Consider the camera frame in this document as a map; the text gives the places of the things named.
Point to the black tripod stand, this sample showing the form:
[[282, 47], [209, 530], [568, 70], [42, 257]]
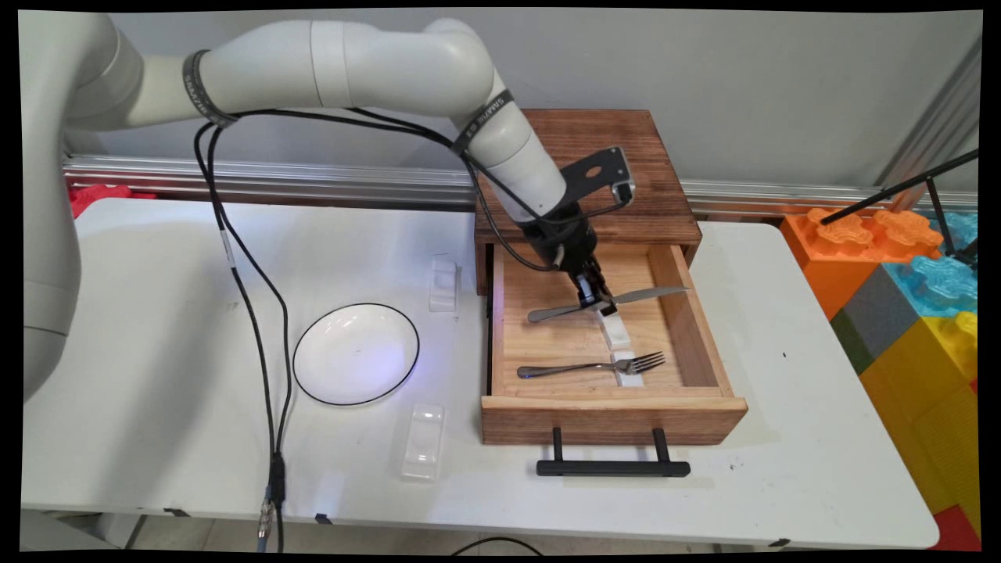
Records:
[[884, 191]]

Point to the slanted aluminium profile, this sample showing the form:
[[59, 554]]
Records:
[[938, 125]]

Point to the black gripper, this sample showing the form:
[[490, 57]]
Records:
[[559, 242]]

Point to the orange toy block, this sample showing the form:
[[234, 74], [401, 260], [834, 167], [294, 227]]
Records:
[[821, 266]]

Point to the grey toy block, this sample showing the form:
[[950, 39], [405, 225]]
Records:
[[876, 320]]

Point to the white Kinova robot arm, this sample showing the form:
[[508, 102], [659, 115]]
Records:
[[352, 62]]

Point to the red toy block with studs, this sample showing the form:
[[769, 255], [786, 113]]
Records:
[[98, 195]]

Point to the white ceramic cutlery rest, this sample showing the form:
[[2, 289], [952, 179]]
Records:
[[443, 289], [630, 379], [618, 335]]

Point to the light wooden drawer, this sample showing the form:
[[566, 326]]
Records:
[[610, 418]]

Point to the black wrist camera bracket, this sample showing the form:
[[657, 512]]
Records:
[[594, 176]]

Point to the yellow toy block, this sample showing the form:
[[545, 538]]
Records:
[[923, 407]]

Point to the dark wooden cabinet box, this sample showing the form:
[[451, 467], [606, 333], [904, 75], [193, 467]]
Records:
[[665, 195]]

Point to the large white cutlery rest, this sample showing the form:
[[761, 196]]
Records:
[[423, 442]]

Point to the translucent blue toy block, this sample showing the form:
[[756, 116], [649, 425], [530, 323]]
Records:
[[960, 228], [938, 285]]

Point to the aluminium wall rail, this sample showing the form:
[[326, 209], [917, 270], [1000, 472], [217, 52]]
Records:
[[743, 195]]

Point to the silver metal knife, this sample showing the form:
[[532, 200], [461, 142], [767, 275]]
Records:
[[657, 294]]

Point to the silver metal fork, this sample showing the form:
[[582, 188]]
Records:
[[563, 369]]

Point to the white plate with black rim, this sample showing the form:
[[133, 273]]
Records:
[[356, 356]]

